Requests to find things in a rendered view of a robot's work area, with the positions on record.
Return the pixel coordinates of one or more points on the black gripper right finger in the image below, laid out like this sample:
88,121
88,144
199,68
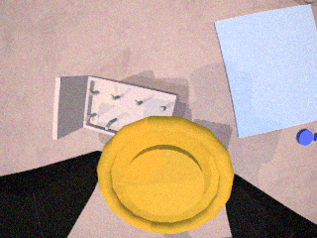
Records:
254,214

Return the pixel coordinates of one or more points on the grey dish rack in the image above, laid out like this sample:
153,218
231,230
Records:
105,105

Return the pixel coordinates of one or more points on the light blue flat mat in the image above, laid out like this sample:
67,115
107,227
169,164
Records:
271,62

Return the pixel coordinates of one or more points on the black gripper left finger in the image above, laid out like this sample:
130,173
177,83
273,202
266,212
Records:
45,202

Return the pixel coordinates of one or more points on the yellow plate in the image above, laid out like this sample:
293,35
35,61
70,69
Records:
165,174

